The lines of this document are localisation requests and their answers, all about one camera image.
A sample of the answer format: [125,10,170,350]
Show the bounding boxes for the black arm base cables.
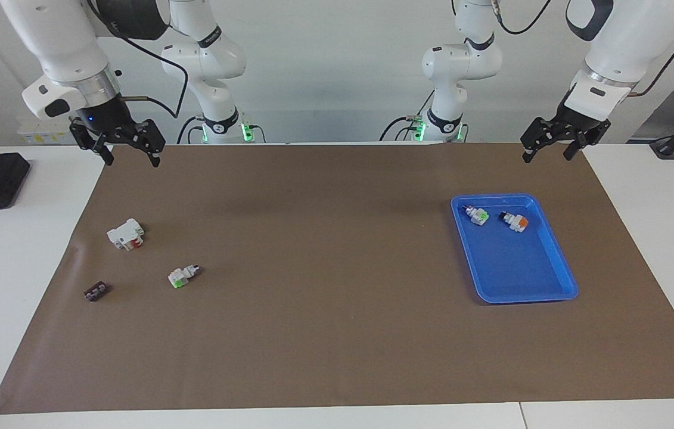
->
[177,115,207,144]
[380,89,434,142]

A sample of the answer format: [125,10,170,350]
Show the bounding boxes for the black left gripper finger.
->
[563,132,589,160]
[520,118,564,163]

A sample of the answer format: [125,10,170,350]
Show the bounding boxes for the white switch with orange cap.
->
[499,211,529,234]

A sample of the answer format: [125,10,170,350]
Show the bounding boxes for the white circuit breaker red lever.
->
[107,218,145,251]

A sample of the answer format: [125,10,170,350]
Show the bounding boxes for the black right arm base cables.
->
[177,115,207,144]

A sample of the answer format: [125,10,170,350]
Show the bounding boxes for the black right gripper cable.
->
[86,0,190,119]

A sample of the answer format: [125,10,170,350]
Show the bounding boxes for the black left arm base cables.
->
[380,89,434,142]

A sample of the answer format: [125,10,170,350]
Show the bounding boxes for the brown table mat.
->
[0,143,674,415]

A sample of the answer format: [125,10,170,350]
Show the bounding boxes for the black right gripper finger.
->
[70,118,116,166]
[131,119,166,167]

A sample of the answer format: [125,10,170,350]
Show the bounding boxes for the white switch with green cap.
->
[463,204,490,227]
[168,263,201,290]

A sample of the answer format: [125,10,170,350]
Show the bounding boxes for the blue plastic tray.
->
[451,193,579,304]

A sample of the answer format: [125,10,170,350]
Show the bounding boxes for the white box yellow label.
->
[17,116,75,145]

